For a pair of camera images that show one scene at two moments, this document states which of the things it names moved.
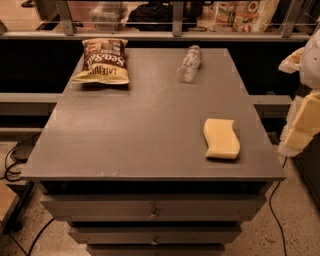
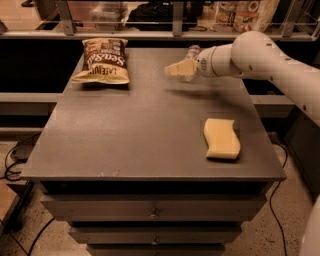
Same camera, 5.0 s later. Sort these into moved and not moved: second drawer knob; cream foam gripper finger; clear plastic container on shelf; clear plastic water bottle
Moved: cream foam gripper finger
Not moved: clear plastic container on shelf; clear plastic water bottle; second drawer knob
